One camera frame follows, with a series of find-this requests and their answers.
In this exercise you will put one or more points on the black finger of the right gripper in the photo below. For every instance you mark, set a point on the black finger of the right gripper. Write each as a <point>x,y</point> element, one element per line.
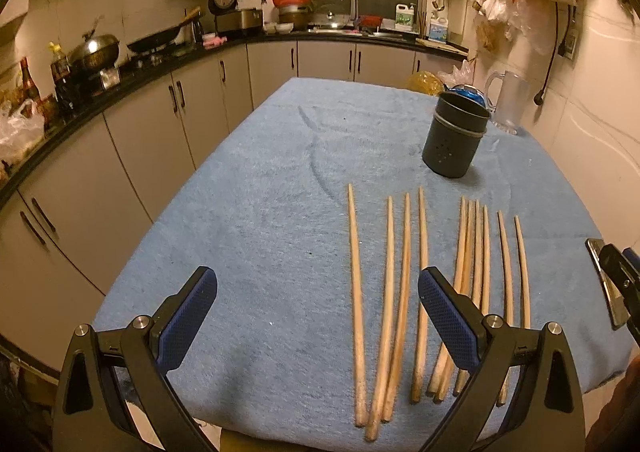
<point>622,268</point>

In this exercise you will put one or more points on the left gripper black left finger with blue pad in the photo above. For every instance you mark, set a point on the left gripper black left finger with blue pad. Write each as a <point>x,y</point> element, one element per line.
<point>90,413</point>

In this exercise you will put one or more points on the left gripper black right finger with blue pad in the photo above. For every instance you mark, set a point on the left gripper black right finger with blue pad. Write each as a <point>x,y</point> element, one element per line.
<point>545,412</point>

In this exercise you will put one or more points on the wooden chopstick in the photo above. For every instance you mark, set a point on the wooden chopstick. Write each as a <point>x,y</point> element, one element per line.
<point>383,366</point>
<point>443,350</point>
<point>402,316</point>
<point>508,310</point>
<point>422,324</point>
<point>526,308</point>
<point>486,262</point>
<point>462,283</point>
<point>360,374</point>
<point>477,259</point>

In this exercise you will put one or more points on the clear glass mug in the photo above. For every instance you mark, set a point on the clear glass mug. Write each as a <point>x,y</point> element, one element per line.
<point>508,109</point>

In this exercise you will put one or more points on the dark grey utensil holder cup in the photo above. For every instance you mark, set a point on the dark grey utensil holder cup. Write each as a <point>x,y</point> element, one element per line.
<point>458,125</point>

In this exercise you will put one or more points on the blue plastic bag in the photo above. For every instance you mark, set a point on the blue plastic bag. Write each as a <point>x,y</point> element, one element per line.
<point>470,92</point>

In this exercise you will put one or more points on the yellow plastic bag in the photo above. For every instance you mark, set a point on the yellow plastic bag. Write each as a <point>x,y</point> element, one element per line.
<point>425,82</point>

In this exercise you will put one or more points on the wooden cutting board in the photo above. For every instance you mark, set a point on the wooden cutting board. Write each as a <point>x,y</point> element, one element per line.
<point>442,46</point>

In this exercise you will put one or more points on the blue label bottle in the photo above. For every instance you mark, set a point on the blue label bottle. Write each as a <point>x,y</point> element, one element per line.
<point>438,29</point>

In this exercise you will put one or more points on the blue towel table cover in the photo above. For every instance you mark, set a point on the blue towel table cover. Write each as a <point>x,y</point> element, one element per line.
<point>269,211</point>

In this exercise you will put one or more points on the dark sauce bottle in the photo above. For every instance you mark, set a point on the dark sauce bottle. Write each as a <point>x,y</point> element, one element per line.
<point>29,86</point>

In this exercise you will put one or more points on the white detergent jug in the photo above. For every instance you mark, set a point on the white detergent jug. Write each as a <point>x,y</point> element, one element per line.
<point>405,14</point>

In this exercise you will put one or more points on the steel pot with lid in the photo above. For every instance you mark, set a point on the steel pot with lid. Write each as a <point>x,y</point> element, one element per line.
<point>97,52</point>

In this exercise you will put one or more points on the red bowl in sink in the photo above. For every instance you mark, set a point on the red bowl in sink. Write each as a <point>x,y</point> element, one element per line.
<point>370,21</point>

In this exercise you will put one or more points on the chrome sink faucet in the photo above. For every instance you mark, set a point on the chrome sink faucet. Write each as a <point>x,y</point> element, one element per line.
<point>354,12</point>

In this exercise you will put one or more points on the black wok pan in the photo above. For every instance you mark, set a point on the black wok pan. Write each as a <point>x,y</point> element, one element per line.
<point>162,37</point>

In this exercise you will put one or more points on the glass pot lid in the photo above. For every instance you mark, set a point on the glass pot lid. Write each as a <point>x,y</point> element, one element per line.
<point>330,16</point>

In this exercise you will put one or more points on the pink cloth on counter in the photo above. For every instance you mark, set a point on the pink cloth on counter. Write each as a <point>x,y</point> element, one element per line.
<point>213,41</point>

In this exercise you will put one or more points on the black rice cooker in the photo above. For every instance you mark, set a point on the black rice cooker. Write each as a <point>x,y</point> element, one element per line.
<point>232,21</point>

